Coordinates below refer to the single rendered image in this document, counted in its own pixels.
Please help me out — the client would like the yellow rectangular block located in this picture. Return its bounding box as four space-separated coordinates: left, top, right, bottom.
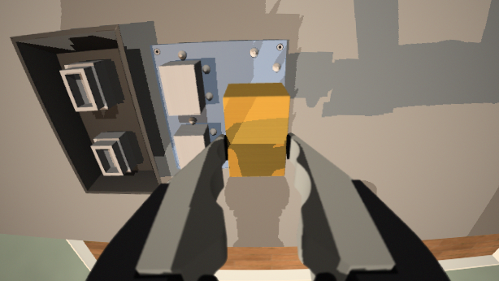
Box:
223 83 290 177

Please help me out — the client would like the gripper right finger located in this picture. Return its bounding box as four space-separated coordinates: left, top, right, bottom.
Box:
286 132 451 281

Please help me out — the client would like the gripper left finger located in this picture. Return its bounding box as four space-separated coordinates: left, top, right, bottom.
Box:
85 134 228 281

